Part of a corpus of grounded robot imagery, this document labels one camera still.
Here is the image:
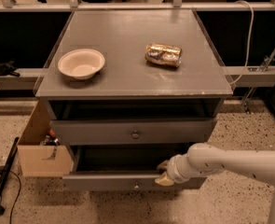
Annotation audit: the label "metal rail frame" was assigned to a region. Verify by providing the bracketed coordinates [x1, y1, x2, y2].
[0, 0, 275, 12]

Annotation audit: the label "black cloth bag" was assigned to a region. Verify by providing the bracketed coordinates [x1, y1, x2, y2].
[0, 61, 20, 77]

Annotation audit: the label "crushed gold can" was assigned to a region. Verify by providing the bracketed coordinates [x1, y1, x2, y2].
[144, 43, 182, 68]

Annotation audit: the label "black pole stand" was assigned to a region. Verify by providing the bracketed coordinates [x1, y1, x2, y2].
[0, 137, 19, 216]

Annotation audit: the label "items inside cardboard box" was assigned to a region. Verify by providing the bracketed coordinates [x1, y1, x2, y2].
[40, 129, 60, 146]

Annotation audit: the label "grey top drawer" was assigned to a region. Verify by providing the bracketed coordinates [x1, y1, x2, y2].
[50, 119, 216, 146]

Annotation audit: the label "cardboard box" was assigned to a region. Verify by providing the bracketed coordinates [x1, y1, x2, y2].
[18, 102, 73, 177]

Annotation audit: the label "grey drawer cabinet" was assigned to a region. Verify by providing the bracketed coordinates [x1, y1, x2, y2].
[33, 8, 234, 190]

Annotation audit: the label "white cable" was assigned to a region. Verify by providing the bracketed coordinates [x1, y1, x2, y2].
[228, 0, 255, 86]

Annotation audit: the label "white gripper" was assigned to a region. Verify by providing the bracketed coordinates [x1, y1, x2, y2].
[155, 154, 193, 187]

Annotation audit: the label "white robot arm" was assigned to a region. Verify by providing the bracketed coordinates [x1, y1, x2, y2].
[155, 143, 275, 224]

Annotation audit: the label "black floor cable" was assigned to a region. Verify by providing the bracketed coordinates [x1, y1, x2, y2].
[0, 169, 22, 224]

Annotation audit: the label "grey drawer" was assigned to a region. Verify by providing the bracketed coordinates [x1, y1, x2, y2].
[50, 119, 216, 146]
[62, 143, 206, 191]

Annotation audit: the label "white paper bowl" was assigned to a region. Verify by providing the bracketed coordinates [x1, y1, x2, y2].
[58, 49, 105, 80]

